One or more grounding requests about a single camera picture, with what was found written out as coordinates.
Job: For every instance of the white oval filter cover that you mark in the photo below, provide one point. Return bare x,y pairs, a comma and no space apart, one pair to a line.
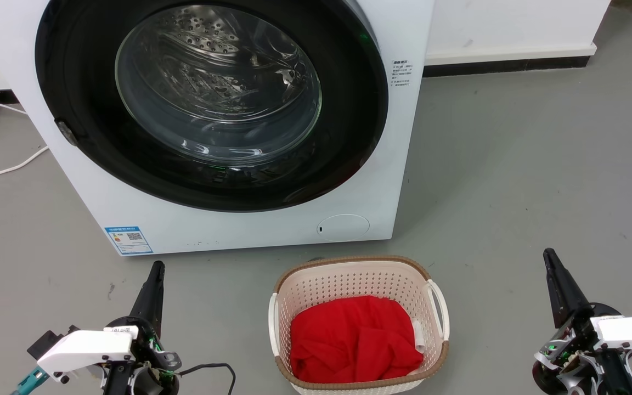
343,227

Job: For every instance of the blue energy label sticker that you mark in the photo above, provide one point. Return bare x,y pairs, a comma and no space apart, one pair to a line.
128,240

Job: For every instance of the red garment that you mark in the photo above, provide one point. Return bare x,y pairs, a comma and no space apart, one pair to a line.
354,340

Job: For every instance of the cream perforated laundry basket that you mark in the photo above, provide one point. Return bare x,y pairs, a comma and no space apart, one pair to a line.
349,280

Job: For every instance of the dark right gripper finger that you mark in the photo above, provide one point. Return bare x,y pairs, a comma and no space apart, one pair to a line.
571,291
554,291

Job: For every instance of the black round glass washer door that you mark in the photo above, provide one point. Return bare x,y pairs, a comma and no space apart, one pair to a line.
212,109

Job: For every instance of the white front-load washing machine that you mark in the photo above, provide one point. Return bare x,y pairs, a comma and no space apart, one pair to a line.
239,230

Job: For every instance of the white text label sticker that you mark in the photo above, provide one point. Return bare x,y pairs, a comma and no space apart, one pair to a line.
401,73

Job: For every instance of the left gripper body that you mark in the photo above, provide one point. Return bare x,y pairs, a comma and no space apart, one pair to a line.
88,348

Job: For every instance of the small white cloth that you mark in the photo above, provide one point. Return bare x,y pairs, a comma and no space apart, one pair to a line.
418,336

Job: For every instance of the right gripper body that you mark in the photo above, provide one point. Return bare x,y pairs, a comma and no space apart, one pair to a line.
612,340

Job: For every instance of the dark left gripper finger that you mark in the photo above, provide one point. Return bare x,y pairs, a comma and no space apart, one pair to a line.
157,307
145,302

